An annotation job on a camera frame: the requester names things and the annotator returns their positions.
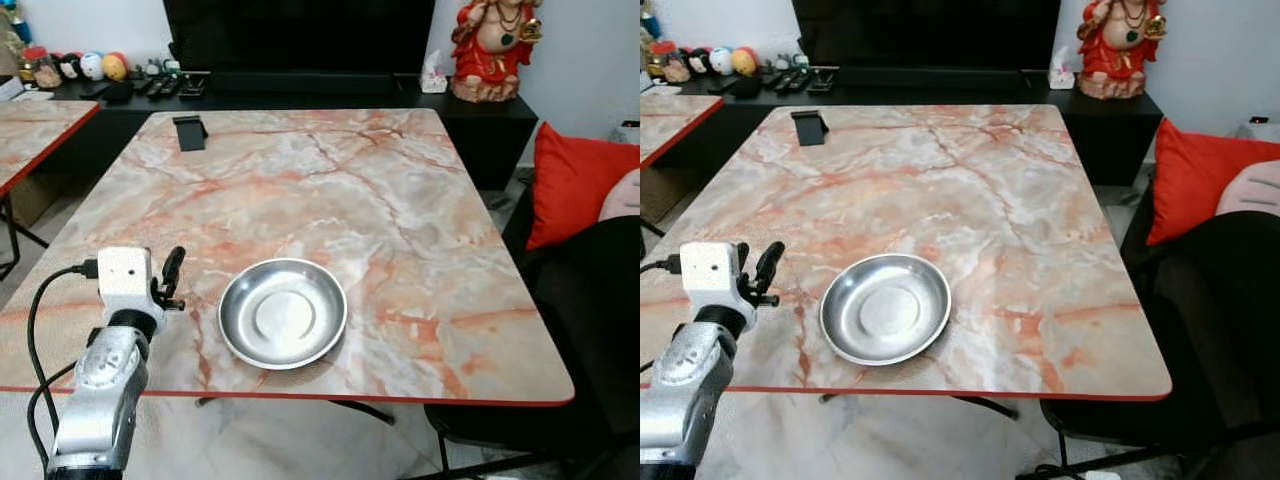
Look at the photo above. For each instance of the pale pink cushion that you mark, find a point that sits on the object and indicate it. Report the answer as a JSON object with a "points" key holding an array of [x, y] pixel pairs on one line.
{"points": [[1250, 188], [622, 195]]}

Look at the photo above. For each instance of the red cushion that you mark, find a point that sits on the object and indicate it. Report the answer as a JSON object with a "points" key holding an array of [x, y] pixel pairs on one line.
{"points": [[1195, 175], [575, 185]]}

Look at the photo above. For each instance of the large marble table red edge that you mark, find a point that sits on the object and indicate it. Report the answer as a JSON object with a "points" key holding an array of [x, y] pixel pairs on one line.
{"points": [[1000, 200], [350, 200]]}

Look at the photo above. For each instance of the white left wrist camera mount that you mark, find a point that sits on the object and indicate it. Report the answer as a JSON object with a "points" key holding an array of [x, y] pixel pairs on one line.
{"points": [[710, 272], [125, 275]]}

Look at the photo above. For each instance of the black chair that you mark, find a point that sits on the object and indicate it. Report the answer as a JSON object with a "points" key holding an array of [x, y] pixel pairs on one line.
{"points": [[590, 320], [1220, 320]]}

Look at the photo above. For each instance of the white round toy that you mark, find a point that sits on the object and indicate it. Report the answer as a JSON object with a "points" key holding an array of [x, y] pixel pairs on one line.
{"points": [[92, 66], [722, 61]]}

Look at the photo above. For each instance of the white figurine tissue holder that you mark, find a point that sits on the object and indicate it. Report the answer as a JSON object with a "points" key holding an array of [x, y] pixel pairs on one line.
{"points": [[434, 75], [1061, 72]]}

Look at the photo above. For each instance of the black and white toy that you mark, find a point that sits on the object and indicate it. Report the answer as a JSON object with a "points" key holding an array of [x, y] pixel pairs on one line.
{"points": [[700, 62], [69, 67]]}

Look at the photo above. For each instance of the round stainless steel plate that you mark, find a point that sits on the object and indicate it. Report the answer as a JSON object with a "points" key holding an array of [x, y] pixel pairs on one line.
{"points": [[283, 315], [885, 310]]}

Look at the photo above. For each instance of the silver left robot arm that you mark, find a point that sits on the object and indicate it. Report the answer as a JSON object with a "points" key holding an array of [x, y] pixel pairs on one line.
{"points": [[100, 400], [690, 390]]}

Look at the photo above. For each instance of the brown cardboard box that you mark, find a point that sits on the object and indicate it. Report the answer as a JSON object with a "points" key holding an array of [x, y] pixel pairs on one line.
{"points": [[662, 192], [40, 198]]}

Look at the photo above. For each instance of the blue and gold ornament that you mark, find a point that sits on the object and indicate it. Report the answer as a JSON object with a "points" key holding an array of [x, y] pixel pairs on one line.
{"points": [[650, 18], [14, 20]]}

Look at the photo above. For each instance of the black television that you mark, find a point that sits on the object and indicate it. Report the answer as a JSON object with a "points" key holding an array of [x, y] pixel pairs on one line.
{"points": [[925, 30], [300, 35]]}

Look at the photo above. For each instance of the red laughing buddha statue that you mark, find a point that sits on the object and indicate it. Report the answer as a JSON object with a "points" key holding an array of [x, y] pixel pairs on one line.
{"points": [[495, 50], [1120, 48]]}

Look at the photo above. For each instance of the jar with red lid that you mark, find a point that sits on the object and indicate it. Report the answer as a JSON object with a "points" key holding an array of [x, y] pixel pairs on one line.
{"points": [[42, 68], [668, 63]]}

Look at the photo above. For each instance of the orange round toy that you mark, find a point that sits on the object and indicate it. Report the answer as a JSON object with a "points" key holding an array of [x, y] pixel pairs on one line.
{"points": [[745, 62], [115, 66]]}

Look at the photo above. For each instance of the small marble table red edge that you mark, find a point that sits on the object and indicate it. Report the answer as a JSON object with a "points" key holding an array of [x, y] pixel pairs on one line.
{"points": [[670, 120], [30, 130]]}

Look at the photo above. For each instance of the black pouch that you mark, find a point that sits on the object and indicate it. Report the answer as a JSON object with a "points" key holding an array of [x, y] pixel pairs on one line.
{"points": [[745, 88], [118, 92]]}

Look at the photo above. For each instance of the black soundbar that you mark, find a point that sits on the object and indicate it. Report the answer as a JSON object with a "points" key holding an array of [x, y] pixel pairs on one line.
{"points": [[930, 78]]}

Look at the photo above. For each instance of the black phone stand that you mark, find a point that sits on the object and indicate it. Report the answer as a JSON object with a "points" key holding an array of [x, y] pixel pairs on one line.
{"points": [[809, 128], [190, 133]]}

